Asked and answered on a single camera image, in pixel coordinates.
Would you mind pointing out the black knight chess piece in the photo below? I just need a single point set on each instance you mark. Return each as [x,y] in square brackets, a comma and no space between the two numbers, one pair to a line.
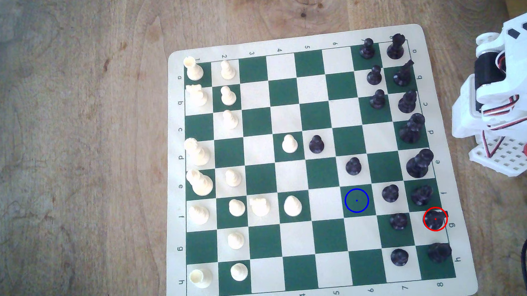
[437,223]
[402,76]

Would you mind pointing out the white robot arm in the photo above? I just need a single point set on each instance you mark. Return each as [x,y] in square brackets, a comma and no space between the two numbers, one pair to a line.
[515,52]

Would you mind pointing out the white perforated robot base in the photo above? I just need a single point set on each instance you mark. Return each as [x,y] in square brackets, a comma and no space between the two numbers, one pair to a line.
[508,157]

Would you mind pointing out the white pawn chess piece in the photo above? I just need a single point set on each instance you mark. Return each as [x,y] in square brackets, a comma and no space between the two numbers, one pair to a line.
[235,241]
[233,179]
[227,71]
[228,97]
[292,206]
[239,272]
[231,121]
[237,208]
[289,145]

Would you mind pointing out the green and cream chess mat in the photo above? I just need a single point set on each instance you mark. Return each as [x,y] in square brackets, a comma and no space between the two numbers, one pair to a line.
[264,174]

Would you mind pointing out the black pawn chess piece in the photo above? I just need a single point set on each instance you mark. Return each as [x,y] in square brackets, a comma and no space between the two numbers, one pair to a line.
[374,76]
[399,257]
[378,101]
[316,145]
[399,221]
[354,167]
[367,50]
[390,194]

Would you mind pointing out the white knight chess piece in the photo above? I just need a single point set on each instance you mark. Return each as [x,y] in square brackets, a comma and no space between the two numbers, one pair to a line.
[197,96]
[260,207]

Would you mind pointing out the white queen chess piece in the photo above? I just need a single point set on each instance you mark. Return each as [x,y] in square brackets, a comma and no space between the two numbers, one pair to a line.
[198,154]

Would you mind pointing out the white king chess piece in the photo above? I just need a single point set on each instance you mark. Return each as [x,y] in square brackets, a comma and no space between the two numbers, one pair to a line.
[201,185]

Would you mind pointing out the white bishop chess piece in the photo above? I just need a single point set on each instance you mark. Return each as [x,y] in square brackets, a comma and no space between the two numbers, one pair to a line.
[199,215]

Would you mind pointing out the white rook chess piece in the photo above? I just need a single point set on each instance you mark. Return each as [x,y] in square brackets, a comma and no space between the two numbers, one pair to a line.
[194,72]
[201,278]

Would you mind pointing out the black queen chess piece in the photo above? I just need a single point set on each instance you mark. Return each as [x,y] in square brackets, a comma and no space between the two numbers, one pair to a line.
[410,132]

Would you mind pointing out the black bishop chess piece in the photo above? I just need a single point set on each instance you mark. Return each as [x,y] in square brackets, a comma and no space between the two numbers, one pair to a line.
[407,103]
[421,196]

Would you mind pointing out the black king chess piece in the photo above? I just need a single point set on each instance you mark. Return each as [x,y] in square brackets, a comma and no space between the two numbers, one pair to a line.
[417,166]

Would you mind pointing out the black rook chess piece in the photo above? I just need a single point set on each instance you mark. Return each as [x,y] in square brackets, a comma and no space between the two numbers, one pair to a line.
[395,49]
[439,252]

